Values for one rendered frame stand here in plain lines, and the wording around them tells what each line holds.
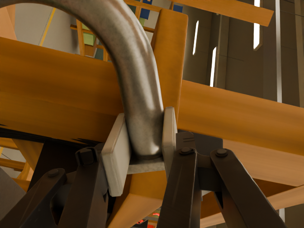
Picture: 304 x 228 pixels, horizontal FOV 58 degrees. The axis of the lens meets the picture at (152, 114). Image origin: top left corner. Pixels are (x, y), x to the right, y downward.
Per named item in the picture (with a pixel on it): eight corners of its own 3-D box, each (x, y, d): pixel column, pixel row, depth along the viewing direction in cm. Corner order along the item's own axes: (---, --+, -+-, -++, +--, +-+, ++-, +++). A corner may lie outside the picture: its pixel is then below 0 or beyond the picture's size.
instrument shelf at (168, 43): (99, 240, 103) (109, 242, 104) (127, 194, 25) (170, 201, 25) (112, 175, 115) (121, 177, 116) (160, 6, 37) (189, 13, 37)
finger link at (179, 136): (175, 173, 14) (236, 166, 13) (174, 132, 18) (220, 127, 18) (179, 197, 14) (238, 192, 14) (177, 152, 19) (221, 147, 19)
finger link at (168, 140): (160, 146, 15) (174, 144, 15) (164, 106, 22) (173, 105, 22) (168, 192, 16) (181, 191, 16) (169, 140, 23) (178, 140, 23)
